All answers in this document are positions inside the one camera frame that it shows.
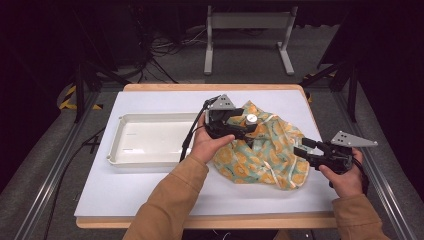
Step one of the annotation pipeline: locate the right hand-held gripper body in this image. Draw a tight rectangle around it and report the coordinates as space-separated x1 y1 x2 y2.
312 130 379 175

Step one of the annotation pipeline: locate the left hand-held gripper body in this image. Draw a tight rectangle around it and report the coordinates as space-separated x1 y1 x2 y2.
203 93 246 140

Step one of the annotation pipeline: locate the orange slice print cloth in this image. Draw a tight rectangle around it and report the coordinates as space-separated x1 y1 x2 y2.
212 99 311 191

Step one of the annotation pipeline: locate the person's right hand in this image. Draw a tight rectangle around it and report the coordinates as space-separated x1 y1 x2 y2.
317 147 367 199

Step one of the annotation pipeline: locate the person's left hand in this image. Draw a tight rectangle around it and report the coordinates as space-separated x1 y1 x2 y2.
189 114 236 165

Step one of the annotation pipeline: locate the white plastic tray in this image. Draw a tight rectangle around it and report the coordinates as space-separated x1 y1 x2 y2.
106 112 202 168

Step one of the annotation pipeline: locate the black tripod stand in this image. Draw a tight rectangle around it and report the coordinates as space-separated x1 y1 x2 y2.
299 59 360 123
72 59 132 124

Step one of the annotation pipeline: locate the grey metal stand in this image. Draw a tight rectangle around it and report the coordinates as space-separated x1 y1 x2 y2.
203 4 299 76

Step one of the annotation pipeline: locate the white table mat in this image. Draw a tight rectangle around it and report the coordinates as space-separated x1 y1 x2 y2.
73 89 340 218

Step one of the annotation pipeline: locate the yellow black hazard tape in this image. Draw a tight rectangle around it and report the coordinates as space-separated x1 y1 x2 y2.
58 84 104 111

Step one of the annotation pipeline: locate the right hand-held gripper cable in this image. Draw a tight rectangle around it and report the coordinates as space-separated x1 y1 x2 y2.
353 156 370 197

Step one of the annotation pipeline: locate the aluminium rail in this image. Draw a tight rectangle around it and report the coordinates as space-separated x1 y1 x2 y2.
333 91 417 240
13 91 102 240

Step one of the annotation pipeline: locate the bundle of floor cables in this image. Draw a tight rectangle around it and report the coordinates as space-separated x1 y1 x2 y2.
131 24 208 84

